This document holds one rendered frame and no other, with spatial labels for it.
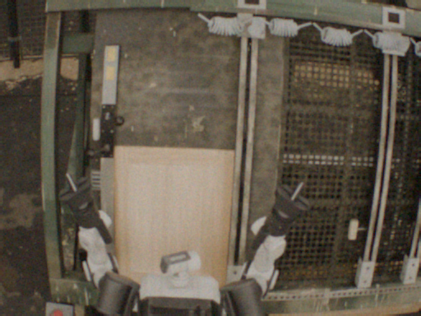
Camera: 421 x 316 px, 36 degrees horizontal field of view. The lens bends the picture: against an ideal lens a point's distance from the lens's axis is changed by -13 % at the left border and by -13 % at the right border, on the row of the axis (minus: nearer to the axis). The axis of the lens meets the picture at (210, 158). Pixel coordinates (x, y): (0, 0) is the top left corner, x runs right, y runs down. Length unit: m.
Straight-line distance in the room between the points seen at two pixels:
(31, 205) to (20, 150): 0.48
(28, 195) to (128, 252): 1.64
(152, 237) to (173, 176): 0.26
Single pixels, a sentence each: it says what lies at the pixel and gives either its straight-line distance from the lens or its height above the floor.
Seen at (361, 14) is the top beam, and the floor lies 1.90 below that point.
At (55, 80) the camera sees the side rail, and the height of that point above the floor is 1.60.
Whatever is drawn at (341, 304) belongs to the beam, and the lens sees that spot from 2.92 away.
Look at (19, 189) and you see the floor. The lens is 4.33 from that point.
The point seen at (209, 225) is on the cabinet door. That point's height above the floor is 1.12.
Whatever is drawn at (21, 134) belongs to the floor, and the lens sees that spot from 4.65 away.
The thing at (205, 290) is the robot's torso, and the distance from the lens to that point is 2.27.
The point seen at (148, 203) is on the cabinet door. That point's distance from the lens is 2.68.
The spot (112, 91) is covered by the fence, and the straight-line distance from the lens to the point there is 2.56.
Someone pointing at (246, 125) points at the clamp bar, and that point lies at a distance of 2.59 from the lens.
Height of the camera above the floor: 3.30
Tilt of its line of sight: 48 degrees down
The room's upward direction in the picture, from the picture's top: 5 degrees clockwise
